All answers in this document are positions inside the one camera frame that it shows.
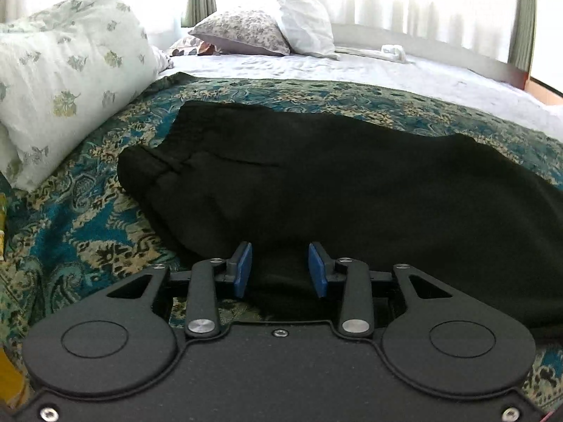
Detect black pants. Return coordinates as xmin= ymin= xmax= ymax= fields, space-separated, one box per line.
xmin=118 ymin=101 xmax=562 ymax=338

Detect striped cloth behind quilt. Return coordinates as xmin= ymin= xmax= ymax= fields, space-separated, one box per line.
xmin=151 ymin=45 xmax=174 ymax=73

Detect small white rolled cloth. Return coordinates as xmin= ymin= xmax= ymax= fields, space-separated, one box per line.
xmin=381 ymin=45 xmax=406 ymax=63

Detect purple floral pillow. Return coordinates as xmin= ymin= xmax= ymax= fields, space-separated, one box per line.
xmin=190 ymin=9 xmax=291 ymax=56

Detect white bed sheet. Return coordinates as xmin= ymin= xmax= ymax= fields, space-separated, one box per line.
xmin=159 ymin=55 xmax=562 ymax=140

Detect white pillow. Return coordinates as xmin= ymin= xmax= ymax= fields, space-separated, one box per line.
xmin=276 ymin=0 xmax=338 ymax=59

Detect green floral folded quilt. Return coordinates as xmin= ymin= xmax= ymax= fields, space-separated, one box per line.
xmin=1 ymin=0 xmax=162 ymax=192

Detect green curtain near wardrobe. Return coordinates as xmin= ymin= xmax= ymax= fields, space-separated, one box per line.
xmin=508 ymin=0 xmax=537 ymax=74

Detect wooden bed frame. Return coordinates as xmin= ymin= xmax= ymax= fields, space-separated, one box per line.
xmin=525 ymin=76 xmax=563 ymax=106

